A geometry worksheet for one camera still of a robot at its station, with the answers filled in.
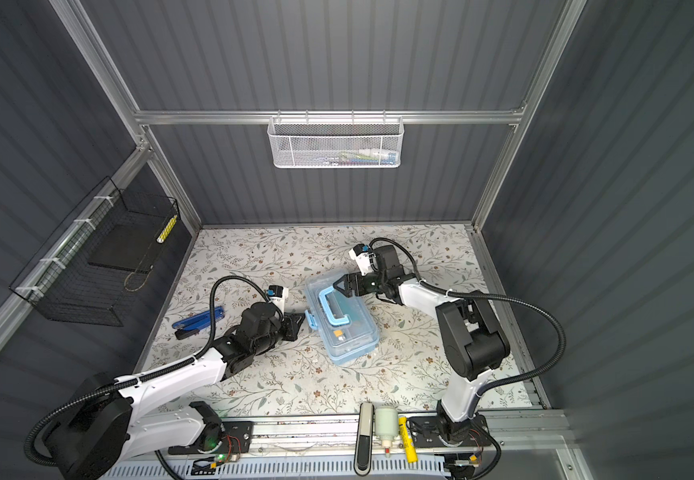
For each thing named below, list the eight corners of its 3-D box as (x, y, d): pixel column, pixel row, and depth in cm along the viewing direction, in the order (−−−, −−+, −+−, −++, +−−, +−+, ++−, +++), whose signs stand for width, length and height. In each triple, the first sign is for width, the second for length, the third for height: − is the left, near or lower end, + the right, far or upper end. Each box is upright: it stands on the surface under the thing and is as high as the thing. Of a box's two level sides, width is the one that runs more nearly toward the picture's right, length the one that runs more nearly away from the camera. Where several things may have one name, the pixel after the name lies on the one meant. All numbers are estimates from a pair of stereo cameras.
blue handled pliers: (177, 341, 92) (173, 337, 90) (176, 327, 95) (172, 323, 93) (227, 321, 96) (224, 318, 94) (224, 309, 99) (221, 305, 97)
